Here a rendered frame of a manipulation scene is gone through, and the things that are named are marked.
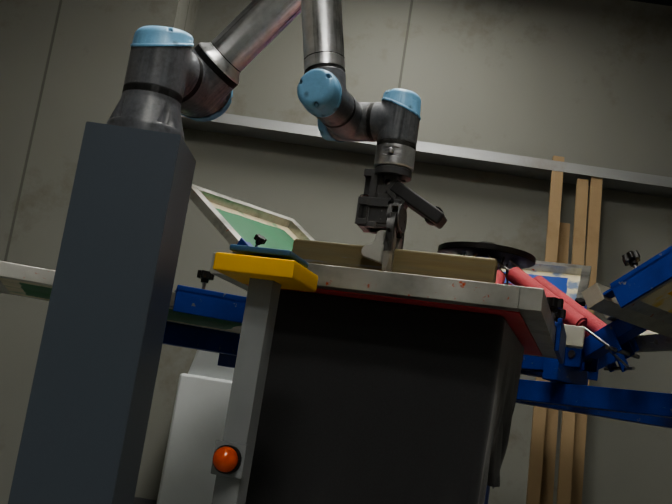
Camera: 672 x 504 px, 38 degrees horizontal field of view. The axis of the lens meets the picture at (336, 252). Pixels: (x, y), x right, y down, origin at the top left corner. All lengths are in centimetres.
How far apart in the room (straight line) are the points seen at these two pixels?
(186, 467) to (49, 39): 254
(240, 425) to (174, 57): 77
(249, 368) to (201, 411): 350
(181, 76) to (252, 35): 19
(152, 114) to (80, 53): 391
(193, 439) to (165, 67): 329
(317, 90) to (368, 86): 432
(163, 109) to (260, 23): 29
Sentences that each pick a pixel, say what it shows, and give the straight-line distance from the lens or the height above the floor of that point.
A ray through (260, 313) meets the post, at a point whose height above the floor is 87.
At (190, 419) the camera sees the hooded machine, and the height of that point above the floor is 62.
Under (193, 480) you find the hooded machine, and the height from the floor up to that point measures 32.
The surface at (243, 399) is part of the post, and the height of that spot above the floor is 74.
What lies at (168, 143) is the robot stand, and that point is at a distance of 181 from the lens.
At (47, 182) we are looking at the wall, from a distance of 558.
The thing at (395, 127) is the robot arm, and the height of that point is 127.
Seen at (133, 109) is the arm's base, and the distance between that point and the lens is 187.
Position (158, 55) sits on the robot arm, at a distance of 191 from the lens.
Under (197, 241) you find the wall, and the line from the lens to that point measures 585.
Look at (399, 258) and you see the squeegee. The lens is 176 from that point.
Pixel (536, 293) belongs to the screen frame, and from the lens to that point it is 160.
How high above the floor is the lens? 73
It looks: 10 degrees up
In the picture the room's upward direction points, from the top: 9 degrees clockwise
